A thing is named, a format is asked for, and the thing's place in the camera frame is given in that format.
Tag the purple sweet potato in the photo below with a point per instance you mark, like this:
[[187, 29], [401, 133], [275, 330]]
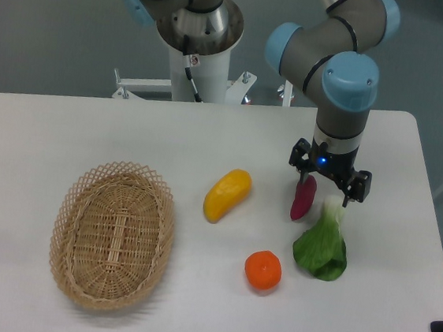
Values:
[[304, 197]]

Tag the yellow mango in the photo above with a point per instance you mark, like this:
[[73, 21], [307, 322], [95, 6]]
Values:
[[226, 194]]

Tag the green bok choy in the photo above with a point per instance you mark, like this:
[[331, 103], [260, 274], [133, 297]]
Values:
[[321, 250]]

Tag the woven wicker basket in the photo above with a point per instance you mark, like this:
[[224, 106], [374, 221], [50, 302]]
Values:
[[113, 236]]

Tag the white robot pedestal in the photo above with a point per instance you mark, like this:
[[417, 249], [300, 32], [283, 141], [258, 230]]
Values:
[[199, 48]]

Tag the orange tangerine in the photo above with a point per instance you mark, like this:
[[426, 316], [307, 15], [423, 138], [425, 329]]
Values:
[[263, 270]]

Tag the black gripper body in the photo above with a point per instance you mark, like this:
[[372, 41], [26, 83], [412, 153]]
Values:
[[338, 168]]

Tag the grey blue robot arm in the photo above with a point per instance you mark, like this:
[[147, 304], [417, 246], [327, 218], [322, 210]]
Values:
[[327, 63]]

